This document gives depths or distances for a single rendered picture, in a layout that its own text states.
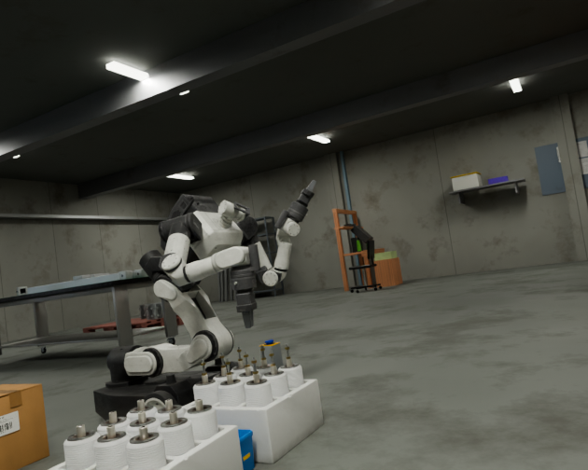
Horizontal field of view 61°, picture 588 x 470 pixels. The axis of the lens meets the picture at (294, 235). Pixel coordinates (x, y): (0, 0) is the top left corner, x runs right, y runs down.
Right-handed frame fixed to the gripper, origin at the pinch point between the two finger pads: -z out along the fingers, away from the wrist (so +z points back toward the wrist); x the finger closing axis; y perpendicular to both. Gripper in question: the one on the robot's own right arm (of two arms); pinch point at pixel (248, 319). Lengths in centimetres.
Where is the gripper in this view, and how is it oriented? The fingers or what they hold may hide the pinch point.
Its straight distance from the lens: 183.3
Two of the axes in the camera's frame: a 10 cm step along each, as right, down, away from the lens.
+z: -1.4, -9.9, 0.6
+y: -9.8, 1.4, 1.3
